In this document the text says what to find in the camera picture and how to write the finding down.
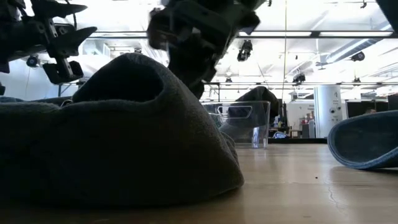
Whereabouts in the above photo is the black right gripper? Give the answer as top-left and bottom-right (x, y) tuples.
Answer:
(146, 0), (261, 100)

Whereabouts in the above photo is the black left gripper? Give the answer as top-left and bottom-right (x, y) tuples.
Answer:
(0, 0), (98, 74)

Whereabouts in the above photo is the dark hat in bin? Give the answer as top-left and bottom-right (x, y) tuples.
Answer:
(217, 85), (280, 142)

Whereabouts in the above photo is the dark grey fleece hat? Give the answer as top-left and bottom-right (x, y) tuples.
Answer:
(0, 52), (245, 208)

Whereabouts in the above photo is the blue denim hat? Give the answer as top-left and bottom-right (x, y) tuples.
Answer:
(326, 109), (398, 170)

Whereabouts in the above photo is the black hanging spotlight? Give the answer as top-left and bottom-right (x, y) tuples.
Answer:
(292, 72), (307, 85)
(25, 54), (40, 68)
(236, 39), (254, 62)
(350, 50), (366, 62)

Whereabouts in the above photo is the clear plastic bin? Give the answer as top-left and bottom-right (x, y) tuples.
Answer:
(201, 100), (272, 149)

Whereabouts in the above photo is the dark metal ceiling beam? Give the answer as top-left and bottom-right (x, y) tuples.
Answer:
(86, 30), (398, 40)

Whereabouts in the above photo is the white round column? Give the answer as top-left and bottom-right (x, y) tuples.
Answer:
(313, 85), (344, 139)

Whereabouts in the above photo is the black computer monitor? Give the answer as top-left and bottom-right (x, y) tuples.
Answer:
(345, 100), (389, 119)

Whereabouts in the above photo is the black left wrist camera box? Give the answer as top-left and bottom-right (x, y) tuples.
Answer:
(42, 57), (85, 85)

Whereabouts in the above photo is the grey ceiling duct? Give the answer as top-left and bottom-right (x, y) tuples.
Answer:
(315, 37), (388, 68)

